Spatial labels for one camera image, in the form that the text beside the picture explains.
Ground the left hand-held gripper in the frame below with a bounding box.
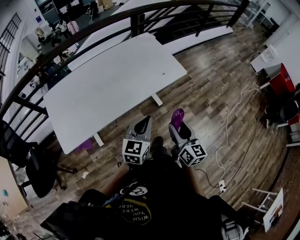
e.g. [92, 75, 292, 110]
[121, 115, 152, 166]

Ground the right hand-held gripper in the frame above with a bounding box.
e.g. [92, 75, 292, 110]
[168, 122, 208, 168]

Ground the purple plastic object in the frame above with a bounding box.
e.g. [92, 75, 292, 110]
[171, 108, 186, 132]

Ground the person's right forearm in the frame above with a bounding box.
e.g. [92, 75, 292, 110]
[184, 166, 210, 200]

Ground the person's left forearm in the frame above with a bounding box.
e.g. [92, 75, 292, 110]
[102, 163, 131, 195]

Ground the person's black shoe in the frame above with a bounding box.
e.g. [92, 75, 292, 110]
[151, 136, 165, 153]

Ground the white table foot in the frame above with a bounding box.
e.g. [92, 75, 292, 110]
[151, 94, 164, 106]
[93, 133, 105, 148]

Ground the person's black printed shirt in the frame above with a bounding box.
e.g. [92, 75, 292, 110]
[78, 150, 235, 240]

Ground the grey bag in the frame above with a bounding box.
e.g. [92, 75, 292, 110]
[221, 213, 249, 240]

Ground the black round chair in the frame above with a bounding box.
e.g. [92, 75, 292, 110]
[278, 98, 300, 123]

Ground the black metal railing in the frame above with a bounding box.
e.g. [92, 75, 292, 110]
[0, 0, 250, 141]

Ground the black office chair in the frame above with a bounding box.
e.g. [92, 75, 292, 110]
[0, 120, 78, 199]

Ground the red cabinet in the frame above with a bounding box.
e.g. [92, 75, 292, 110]
[268, 62, 297, 97]

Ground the black backpack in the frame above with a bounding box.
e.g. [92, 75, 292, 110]
[40, 201, 97, 240]

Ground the white box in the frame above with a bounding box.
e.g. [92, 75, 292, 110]
[260, 44, 279, 64]

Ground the white sign board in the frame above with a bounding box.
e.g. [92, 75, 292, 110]
[262, 187, 284, 233]

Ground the wooden cabinet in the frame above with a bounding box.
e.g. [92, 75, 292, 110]
[0, 156, 29, 218]

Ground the glass shelf cabinet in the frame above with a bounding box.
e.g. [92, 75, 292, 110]
[243, 0, 281, 36]

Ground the black framed window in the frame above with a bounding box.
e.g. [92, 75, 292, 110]
[0, 12, 22, 77]

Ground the white power cable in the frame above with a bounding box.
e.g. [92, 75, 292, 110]
[215, 82, 262, 182]

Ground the black floor cable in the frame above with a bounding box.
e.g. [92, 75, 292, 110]
[194, 133, 257, 189]

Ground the white frame stand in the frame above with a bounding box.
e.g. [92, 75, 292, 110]
[241, 187, 278, 214]

